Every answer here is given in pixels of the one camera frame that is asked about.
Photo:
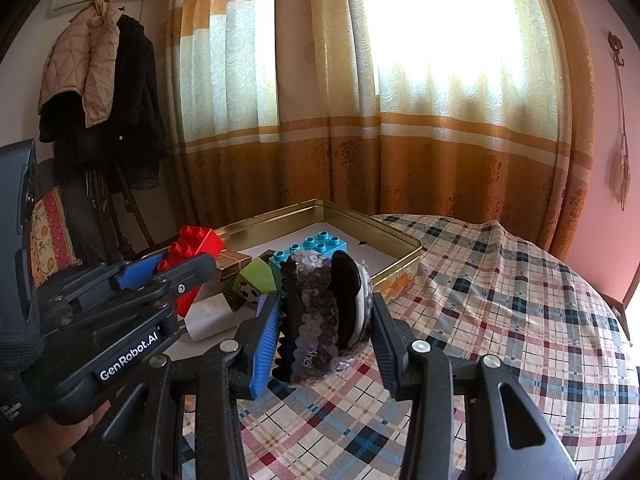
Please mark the black sequin hair accessory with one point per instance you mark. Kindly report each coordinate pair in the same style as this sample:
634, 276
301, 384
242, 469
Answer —
320, 310

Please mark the colourful patterned cushion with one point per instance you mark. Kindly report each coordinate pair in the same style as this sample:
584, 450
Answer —
50, 240

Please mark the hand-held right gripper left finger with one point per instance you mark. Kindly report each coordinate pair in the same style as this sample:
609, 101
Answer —
265, 345

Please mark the gold metal tin box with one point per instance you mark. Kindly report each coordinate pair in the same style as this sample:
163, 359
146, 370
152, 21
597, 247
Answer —
395, 270

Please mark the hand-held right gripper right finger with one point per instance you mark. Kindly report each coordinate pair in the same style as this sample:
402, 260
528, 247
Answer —
395, 355

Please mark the person's left hand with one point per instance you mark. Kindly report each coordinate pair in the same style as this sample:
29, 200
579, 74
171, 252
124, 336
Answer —
20, 345

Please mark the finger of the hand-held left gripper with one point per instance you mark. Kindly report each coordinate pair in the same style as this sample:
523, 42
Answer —
135, 272
190, 270

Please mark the beige quilted jacket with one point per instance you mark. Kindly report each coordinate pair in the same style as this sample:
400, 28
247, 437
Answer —
75, 70

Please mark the metal wall hook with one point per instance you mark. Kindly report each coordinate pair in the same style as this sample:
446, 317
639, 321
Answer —
616, 47

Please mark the person's left forearm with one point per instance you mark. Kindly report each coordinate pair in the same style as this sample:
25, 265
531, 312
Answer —
50, 440

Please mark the black coat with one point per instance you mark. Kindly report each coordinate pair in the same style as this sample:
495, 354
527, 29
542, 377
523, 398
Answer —
135, 110

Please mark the dark wooden chair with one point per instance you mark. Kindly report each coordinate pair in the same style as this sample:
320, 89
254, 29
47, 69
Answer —
617, 310

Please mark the orange and cream curtain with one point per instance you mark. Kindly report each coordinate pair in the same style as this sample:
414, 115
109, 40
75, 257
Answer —
425, 170

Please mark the white charger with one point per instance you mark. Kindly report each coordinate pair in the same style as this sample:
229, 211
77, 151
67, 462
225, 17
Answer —
210, 317

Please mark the red building block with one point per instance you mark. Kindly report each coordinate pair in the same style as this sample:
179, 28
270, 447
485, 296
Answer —
200, 242

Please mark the blue building block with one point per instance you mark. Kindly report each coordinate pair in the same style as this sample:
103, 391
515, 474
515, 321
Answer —
320, 247

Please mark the small brown box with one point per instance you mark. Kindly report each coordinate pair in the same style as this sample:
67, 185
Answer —
269, 254

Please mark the copper coloured box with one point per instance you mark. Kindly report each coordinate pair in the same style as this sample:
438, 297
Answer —
232, 262

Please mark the green cube with ball print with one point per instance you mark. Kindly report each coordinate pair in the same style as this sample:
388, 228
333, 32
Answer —
255, 277

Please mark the wooden coat stand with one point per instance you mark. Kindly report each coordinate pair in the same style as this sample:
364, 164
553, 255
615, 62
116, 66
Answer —
127, 210

